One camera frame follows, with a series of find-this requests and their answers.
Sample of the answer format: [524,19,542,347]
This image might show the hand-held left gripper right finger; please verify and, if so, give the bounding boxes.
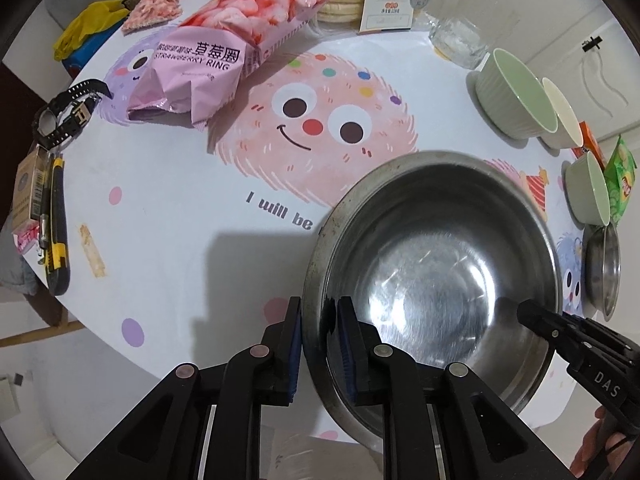
[336,296,576,480]

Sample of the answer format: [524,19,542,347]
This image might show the large steel bowl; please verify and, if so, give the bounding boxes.
[302,151,563,453]

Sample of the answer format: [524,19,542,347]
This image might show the smooth green bowl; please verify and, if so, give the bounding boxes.
[564,151,612,226]

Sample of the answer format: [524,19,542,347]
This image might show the black wrist watch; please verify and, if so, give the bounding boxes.
[32,79,115,150]

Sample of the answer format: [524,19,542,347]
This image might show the printed white tablecloth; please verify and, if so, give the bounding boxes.
[10,0,626,456]

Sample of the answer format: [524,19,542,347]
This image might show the small steel bowl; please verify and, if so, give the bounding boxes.
[584,222,622,322]

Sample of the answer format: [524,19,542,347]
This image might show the brown cardboard pack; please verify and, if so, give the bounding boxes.
[9,142,51,233]

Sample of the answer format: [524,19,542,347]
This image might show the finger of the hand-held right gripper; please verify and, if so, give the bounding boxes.
[516,299,597,362]

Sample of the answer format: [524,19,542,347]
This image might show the yellow black utility knife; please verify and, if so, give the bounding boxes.
[39,152,71,296]

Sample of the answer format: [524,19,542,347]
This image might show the pink wrapped packet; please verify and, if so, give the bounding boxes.
[14,222,43,256]

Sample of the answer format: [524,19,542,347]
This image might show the person's right hand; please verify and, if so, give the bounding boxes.
[570,406,613,479]

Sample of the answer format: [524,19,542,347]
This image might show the yellow rubber gloves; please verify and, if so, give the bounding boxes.
[53,0,130,61]

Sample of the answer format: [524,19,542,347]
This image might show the green chip bag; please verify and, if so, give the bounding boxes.
[603,135,638,226]

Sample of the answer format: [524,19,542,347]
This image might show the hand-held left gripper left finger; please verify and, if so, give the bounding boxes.
[65,296,306,480]

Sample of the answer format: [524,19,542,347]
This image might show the cream bowl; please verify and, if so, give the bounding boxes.
[540,77,585,150]

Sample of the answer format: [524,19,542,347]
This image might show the small pink snack bag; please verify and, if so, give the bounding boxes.
[121,0,201,35]

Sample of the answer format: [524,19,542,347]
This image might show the clear glass jar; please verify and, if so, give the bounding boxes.
[429,16,490,70]

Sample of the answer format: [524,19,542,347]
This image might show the ribbed green bowl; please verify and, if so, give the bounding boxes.
[474,48,559,140]

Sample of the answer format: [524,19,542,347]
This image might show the large pink snack bag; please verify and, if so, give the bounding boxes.
[126,0,337,130]

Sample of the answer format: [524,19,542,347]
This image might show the orange biscuit box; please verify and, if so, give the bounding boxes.
[572,121,606,168]

